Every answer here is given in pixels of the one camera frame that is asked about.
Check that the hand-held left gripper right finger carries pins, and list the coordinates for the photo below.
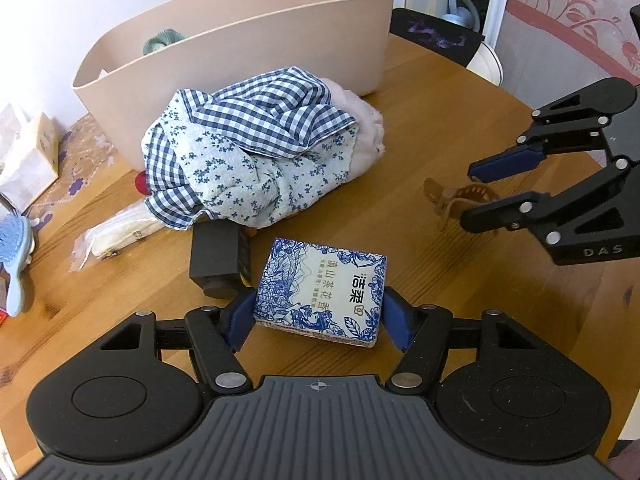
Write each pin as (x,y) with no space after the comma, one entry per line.
(396,320)

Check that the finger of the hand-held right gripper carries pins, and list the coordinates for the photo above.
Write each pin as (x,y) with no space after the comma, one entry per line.
(505,162)
(500,212)

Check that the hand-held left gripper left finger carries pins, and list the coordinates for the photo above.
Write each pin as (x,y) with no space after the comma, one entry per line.
(240,317)

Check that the brown hair claw clip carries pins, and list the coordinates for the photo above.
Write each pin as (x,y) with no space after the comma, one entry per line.
(450,200)

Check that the blue white floral tissue pack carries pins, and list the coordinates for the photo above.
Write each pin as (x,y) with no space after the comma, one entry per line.
(320,290)

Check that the pink fluffy cloth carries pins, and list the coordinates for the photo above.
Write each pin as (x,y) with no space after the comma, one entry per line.
(367,135)

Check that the white cloth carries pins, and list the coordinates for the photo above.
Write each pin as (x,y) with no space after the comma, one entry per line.
(120,232)

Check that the blue checkered floral cloth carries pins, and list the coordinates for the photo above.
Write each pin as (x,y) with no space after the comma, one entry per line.
(240,160)

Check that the white cat plush red outfit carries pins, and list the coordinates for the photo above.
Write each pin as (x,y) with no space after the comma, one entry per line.
(142,183)

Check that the beige plastic basket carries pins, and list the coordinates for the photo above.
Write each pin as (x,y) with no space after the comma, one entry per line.
(250,45)

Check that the wooden desktop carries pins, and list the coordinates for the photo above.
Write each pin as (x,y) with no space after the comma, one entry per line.
(450,125)

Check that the black box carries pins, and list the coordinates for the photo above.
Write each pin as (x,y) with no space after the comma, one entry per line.
(215,255)

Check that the white round object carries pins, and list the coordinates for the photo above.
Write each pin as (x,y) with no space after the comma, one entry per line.
(487,65)

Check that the black bag with purple print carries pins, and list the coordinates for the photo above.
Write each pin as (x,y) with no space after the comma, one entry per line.
(435,35)

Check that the light blue plastic container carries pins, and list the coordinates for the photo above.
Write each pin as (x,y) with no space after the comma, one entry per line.
(460,10)

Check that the blue hairbrush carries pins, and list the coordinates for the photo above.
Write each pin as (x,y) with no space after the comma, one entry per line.
(15,240)

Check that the yellow tissue pack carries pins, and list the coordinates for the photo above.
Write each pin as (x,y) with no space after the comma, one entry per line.
(30,160)

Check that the green cloth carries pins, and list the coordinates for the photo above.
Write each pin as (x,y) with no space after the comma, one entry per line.
(165,40)

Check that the white door frame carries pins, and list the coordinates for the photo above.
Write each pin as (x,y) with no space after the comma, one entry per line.
(497,0)

